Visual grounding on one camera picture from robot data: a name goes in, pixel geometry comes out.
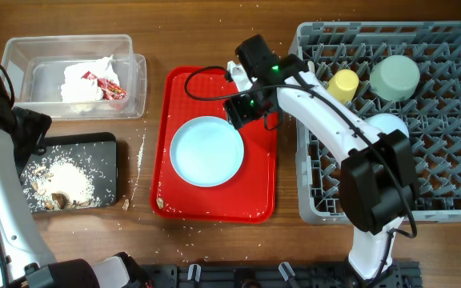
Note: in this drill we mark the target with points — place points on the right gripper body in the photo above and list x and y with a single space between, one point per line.
269 105

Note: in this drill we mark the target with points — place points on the light blue plate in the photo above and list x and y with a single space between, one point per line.
206 151

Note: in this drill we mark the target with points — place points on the yellow plastic cup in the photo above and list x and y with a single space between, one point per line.
343 85

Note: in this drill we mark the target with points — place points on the red snack wrapper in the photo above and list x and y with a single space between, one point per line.
109 89

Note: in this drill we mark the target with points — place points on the green bowl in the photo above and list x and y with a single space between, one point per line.
395 78

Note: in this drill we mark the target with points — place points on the light blue bowl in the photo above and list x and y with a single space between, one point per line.
388 123

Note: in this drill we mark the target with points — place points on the white napkin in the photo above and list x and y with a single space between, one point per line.
78 86

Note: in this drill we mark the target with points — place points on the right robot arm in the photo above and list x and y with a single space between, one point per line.
378 184

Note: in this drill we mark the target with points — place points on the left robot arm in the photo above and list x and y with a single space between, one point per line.
25 259

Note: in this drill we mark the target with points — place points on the clear plastic waste bin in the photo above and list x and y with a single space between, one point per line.
38 67

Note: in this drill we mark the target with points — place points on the grey dishwasher rack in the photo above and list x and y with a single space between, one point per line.
432 114

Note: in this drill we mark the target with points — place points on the red serving tray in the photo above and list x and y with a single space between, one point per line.
249 196

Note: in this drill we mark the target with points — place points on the nut shell on tray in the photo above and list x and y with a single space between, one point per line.
160 203

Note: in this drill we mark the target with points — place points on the nut shell on table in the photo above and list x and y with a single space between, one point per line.
126 205

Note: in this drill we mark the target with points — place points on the black plastic tray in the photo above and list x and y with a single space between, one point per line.
97 153

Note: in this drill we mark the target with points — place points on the food scraps on plate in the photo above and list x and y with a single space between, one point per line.
54 184

